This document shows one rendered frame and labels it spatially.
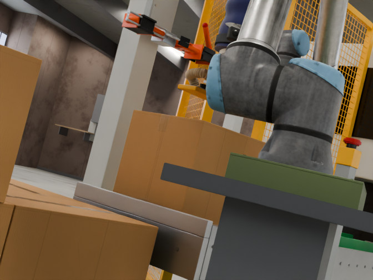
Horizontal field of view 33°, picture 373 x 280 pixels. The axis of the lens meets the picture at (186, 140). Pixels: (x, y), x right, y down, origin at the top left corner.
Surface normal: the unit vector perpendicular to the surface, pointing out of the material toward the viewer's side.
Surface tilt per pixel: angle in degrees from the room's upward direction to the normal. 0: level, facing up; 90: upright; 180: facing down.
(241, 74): 73
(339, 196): 90
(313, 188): 90
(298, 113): 89
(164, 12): 90
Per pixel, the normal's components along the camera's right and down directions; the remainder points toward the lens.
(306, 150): 0.15, -0.40
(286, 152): -0.30, -0.50
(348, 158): -0.62, -0.21
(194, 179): -0.29, -0.14
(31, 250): 0.74, 0.15
